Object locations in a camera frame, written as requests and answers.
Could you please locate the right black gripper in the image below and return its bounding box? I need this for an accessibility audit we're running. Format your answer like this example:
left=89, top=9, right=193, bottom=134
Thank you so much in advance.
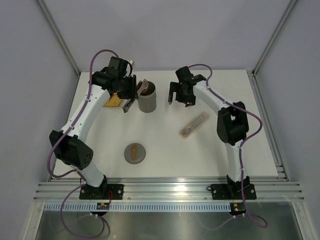
left=168, top=81, right=196, bottom=107

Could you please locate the grey cylindrical lunch container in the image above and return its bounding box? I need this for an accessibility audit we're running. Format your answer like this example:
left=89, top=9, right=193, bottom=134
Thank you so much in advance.
left=138, top=81, right=157, bottom=113

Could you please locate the clear cutlery case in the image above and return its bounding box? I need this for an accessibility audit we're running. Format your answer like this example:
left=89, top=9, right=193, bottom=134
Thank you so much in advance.
left=179, top=112, right=210, bottom=139

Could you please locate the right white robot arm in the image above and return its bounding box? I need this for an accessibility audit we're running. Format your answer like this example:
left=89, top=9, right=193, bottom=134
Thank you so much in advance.
left=168, top=66, right=250, bottom=200

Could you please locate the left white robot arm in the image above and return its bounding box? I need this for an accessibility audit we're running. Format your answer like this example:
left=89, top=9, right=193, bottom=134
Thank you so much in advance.
left=49, top=56, right=138, bottom=199

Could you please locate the bamboo mat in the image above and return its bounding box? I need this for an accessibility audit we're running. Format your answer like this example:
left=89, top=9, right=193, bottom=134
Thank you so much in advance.
left=103, top=93, right=124, bottom=108

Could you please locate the metal spoon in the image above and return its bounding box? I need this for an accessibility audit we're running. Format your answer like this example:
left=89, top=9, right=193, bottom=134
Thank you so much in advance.
left=182, top=113, right=206, bottom=134

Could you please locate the grey round lid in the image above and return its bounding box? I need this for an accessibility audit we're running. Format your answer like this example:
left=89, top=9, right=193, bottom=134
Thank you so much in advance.
left=123, top=143, right=147, bottom=165

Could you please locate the brown lid handle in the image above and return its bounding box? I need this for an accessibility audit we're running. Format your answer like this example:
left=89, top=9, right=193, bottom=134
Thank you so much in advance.
left=131, top=144, right=137, bottom=161

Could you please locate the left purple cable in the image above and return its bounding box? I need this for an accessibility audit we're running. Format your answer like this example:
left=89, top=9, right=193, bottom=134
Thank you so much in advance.
left=47, top=49, right=121, bottom=238

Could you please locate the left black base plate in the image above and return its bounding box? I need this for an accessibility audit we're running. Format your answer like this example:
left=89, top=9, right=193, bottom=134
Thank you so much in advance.
left=79, top=183, right=124, bottom=200

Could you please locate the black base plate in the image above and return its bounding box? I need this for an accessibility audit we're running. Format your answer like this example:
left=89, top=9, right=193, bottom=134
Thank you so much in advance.
left=206, top=183, right=257, bottom=200
left=79, top=183, right=124, bottom=200

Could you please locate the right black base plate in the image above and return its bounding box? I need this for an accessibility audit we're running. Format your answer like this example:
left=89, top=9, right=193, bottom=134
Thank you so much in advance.
left=206, top=183, right=257, bottom=200

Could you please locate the white slotted cable duct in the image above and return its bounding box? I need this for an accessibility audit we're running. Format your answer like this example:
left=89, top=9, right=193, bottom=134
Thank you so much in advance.
left=44, top=202, right=231, bottom=212

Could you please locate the aluminium front rail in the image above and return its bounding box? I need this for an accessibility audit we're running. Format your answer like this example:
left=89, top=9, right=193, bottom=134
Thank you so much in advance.
left=33, top=177, right=305, bottom=202

